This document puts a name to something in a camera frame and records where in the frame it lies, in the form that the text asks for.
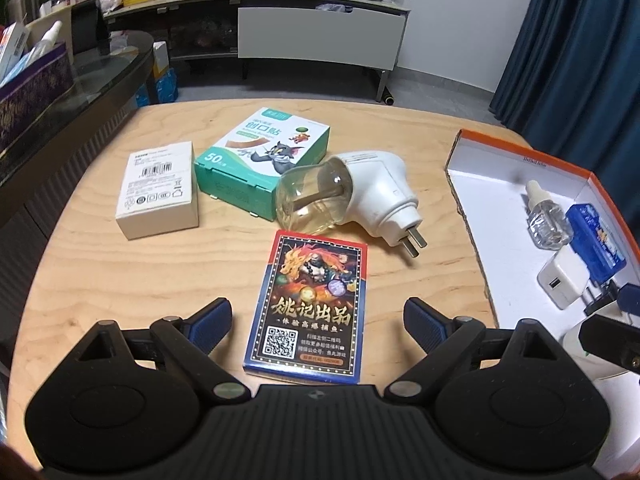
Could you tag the white and dark TV cabinet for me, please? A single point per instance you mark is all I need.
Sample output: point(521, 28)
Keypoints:
point(310, 35)

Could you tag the dark playing card box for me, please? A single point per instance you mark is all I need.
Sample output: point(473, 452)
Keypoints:
point(310, 305)

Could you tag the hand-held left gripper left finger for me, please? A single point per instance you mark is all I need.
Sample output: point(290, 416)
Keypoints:
point(212, 321)

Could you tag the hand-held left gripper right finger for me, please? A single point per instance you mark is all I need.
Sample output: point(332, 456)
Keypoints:
point(425, 322)

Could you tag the black picture frame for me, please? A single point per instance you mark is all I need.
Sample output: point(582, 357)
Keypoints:
point(90, 27)

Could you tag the blue packet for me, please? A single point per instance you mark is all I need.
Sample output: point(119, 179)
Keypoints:
point(597, 242)

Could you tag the blue plastic bag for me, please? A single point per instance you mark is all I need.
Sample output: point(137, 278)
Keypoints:
point(162, 90)

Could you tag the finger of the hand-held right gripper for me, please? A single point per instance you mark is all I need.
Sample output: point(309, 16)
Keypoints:
point(630, 297)
point(610, 340)

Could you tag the purple patterned box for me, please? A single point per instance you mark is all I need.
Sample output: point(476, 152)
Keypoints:
point(30, 95)

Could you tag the white and yellow carton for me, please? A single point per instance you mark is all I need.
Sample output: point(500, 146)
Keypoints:
point(160, 60)

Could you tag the small clear refill bottle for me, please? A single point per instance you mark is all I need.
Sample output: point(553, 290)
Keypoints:
point(547, 220)

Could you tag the small white cardboard box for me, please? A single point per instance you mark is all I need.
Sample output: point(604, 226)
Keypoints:
point(157, 187)

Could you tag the blue curtain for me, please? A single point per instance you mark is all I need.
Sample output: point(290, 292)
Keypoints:
point(575, 60)

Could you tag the green bandage box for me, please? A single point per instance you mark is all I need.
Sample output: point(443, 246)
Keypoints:
point(260, 155)

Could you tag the orange white shallow box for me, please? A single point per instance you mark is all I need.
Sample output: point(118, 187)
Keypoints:
point(495, 210)

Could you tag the black glass coffee table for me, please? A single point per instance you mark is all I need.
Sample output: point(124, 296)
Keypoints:
point(65, 150)

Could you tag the white spray bottle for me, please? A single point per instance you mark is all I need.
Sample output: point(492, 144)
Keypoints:
point(46, 39)

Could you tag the black roll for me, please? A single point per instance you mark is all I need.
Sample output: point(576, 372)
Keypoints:
point(388, 95)

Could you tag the white USB charger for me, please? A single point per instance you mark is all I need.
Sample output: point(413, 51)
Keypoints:
point(565, 275)

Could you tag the white mosquito repellent plug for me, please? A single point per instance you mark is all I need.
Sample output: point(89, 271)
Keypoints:
point(370, 190)

